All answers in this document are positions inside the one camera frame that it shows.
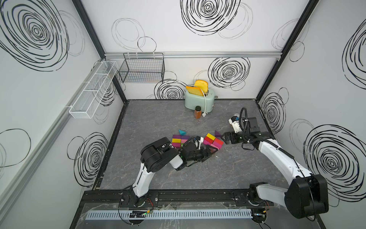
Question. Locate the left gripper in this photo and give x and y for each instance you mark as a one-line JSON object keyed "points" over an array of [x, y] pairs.
{"points": [[204, 156]]}

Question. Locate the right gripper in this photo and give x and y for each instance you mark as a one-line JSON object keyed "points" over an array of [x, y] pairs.
{"points": [[232, 137]]}

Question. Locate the red block front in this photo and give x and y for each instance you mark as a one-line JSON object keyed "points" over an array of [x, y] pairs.
{"points": [[217, 141]]}

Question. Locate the red block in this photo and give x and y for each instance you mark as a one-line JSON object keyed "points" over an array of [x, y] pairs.
{"points": [[209, 140], [217, 141]]}

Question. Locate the purple triangle block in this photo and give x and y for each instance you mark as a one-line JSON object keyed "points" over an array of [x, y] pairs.
{"points": [[217, 134]]}

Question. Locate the magenta block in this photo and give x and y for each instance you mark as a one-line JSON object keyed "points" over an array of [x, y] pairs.
{"points": [[206, 142], [176, 145], [217, 145]]}

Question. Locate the yellow block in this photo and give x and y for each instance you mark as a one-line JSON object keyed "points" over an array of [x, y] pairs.
{"points": [[176, 140], [210, 136]]}

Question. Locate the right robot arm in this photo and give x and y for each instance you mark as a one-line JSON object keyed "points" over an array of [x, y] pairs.
{"points": [[307, 193]]}

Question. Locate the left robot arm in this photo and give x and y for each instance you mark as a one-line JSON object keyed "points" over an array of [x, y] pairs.
{"points": [[162, 152]]}

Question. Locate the brown spice bottle black cap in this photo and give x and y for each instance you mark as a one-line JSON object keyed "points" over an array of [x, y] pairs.
{"points": [[197, 112]]}

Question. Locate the mint green toaster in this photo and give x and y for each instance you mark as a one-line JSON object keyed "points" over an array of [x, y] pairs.
{"points": [[205, 102]]}

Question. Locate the front toast slice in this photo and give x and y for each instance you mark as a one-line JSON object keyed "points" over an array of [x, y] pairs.
{"points": [[195, 90]]}

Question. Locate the toast slice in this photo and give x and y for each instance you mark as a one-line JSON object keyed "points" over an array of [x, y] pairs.
{"points": [[195, 90], [202, 85]]}

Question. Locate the rear toast slice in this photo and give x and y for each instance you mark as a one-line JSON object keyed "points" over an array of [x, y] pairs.
{"points": [[202, 85]]}

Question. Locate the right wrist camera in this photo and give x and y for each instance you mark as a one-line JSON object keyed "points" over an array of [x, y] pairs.
{"points": [[235, 123]]}

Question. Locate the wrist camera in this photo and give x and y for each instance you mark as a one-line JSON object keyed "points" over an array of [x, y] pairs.
{"points": [[235, 123], [198, 142]]}

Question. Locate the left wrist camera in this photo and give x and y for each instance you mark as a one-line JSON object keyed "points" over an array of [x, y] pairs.
{"points": [[198, 142]]}

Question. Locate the black mounting rail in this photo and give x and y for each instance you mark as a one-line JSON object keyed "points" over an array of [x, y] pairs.
{"points": [[159, 197]]}

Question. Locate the grey slotted cable duct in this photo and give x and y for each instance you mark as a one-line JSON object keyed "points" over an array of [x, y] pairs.
{"points": [[169, 214]]}

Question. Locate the black wire basket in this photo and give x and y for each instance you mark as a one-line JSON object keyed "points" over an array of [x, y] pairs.
{"points": [[142, 68]]}

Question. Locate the white wire shelf basket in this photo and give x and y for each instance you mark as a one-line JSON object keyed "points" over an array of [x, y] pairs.
{"points": [[98, 91]]}

